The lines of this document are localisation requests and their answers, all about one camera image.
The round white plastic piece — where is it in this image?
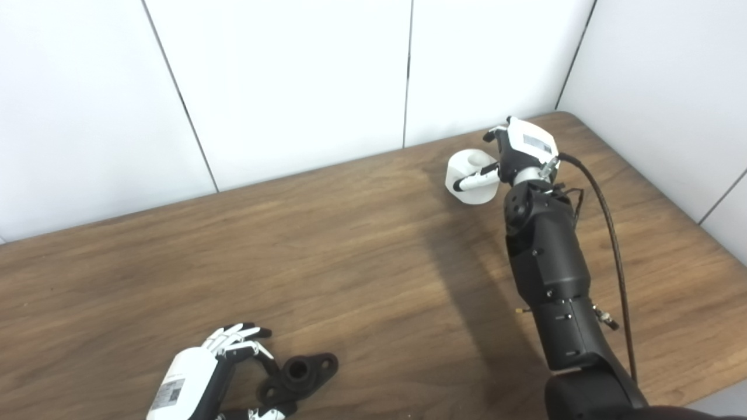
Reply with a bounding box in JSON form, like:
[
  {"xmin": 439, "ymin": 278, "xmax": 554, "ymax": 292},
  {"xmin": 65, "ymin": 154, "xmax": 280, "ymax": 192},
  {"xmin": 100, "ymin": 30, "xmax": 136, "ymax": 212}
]
[{"xmin": 445, "ymin": 149, "xmax": 501, "ymax": 205}]

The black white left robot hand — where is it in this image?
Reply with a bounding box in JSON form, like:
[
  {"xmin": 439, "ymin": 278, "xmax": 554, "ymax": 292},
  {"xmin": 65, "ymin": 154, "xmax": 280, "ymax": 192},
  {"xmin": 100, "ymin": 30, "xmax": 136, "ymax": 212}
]
[{"xmin": 146, "ymin": 323, "xmax": 298, "ymax": 420}]

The black flanged holder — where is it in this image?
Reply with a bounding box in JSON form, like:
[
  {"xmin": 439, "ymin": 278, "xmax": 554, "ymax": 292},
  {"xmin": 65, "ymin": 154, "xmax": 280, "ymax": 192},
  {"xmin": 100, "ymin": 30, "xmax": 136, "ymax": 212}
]
[{"xmin": 256, "ymin": 352, "xmax": 339, "ymax": 406}]

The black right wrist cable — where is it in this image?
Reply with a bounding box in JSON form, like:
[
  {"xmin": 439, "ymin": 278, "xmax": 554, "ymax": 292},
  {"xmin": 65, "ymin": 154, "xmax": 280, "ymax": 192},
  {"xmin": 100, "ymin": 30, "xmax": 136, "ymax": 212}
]
[{"xmin": 540, "ymin": 153, "xmax": 638, "ymax": 386}]

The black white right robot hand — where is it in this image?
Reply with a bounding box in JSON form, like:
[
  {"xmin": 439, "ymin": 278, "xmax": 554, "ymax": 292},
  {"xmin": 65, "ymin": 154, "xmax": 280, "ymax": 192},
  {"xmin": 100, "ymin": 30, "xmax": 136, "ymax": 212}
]
[{"xmin": 453, "ymin": 116, "xmax": 561, "ymax": 193}]

